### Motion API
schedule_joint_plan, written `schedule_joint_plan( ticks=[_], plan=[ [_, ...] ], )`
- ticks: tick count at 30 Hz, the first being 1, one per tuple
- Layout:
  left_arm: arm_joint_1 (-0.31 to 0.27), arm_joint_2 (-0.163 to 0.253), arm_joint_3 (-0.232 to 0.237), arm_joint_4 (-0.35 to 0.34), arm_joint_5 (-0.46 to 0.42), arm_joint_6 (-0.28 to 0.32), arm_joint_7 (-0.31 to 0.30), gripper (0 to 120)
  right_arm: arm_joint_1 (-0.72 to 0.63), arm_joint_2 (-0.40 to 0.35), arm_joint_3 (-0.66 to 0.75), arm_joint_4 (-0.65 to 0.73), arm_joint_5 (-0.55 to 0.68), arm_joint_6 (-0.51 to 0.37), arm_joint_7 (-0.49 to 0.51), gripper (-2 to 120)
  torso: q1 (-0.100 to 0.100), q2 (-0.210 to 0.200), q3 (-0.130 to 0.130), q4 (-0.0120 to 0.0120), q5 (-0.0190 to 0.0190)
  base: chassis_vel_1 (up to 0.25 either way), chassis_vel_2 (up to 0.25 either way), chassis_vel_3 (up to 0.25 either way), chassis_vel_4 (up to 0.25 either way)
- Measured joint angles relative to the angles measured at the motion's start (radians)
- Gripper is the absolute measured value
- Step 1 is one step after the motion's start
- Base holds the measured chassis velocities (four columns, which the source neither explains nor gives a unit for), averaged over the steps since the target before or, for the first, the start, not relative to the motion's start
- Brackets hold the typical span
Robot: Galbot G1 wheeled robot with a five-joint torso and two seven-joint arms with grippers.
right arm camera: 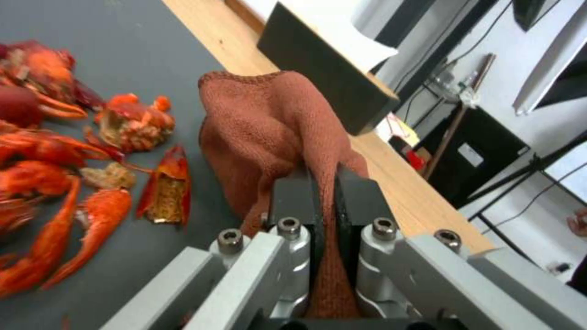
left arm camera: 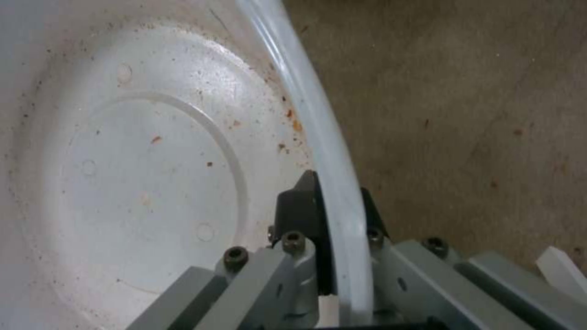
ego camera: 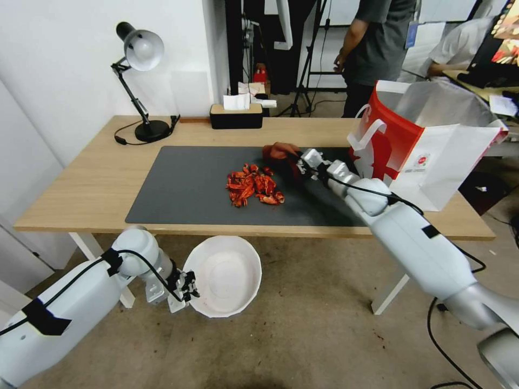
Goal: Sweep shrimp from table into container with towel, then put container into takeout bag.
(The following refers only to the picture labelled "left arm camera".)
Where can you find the white round plastic container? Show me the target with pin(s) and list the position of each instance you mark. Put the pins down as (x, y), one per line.
(151, 165)

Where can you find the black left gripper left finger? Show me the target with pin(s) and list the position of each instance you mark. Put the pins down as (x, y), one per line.
(293, 213)

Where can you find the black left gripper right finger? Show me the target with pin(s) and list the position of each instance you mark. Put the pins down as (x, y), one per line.
(412, 275)

